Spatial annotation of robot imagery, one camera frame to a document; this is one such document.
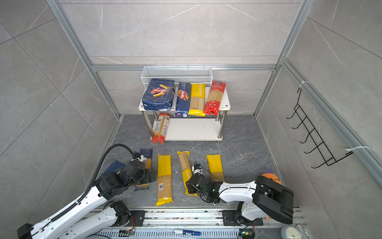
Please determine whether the yellow Pastatime spaghetti bag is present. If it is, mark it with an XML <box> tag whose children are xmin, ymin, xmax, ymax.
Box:
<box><xmin>177</xmin><ymin>151</ymin><xmax>198</xmax><ymax>197</ymax></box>

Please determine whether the red label spaghetti bag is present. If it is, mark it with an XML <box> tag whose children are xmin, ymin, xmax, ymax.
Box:
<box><xmin>151</xmin><ymin>113</ymin><xmax>171</xmax><ymax>144</ymax></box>

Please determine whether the blue Barilla pasta box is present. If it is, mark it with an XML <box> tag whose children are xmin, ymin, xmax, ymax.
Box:
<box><xmin>141</xmin><ymin>79</ymin><xmax>176</xmax><ymax>111</ymax></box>

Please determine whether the blue Barilla spaghetti bag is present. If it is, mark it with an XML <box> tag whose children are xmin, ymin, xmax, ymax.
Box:
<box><xmin>174</xmin><ymin>82</ymin><xmax>191</xmax><ymax>118</ymax></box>

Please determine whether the red spaghetti bag with window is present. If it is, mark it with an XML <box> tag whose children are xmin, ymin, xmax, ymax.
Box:
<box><xmin>204</xmin><ymin>81</ymin><xmax>226</xmax><ymax>116</ymax></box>

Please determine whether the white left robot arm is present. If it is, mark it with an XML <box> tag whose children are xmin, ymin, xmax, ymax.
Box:
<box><xmin>17</xmin><ymin>143</ymin><xmax>156</xmax><ymax>239</ymax></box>

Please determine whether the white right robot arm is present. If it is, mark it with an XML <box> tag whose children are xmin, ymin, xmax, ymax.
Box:
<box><xmin>186</xmin><ymin>173</ymin><xmax>294</xmax><ymax>225</ymax></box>

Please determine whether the blue hardcover book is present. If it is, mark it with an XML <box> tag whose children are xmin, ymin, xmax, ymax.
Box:
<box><xmin>103</xmin><ymin>160</ymin><xmax>125</xmax><ymax>175</ymax></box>

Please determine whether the blue white marker pen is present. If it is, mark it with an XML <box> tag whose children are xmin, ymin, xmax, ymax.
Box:
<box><xmin>174</xmin><ymin>229</ymin><xmax>202</xmax><ymax>236</ymax></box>

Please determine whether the orange shark plush toy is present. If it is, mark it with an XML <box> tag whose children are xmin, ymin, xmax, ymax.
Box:
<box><xmin>261</xmin><ymin>168</ymin><xmax>282</xmax><ymax>185</ymax></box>

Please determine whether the white alarm clock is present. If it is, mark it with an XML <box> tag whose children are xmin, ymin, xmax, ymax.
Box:
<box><xmin>281</xmin><ymin>224</ymin><xmax>310</xmax><ymax>239</ymax></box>

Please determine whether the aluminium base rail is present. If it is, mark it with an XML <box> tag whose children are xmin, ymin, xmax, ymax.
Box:
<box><xmin>88</xmin><ymin>208</ymin><xmax>311</xmax><ymax>239</ymax></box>

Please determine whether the white wire mesh basket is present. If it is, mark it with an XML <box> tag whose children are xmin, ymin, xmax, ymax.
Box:
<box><xmin>141</xmin><ymin>65</ymin><xmax>213</xmax><ymax>87</ymax></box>

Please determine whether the black wire hook rack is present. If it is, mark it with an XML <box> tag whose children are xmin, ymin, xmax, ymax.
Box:
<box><xmin>286</xmin><ymin>88</ymin><xmax>354</xmax><ymax>169</ymax></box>

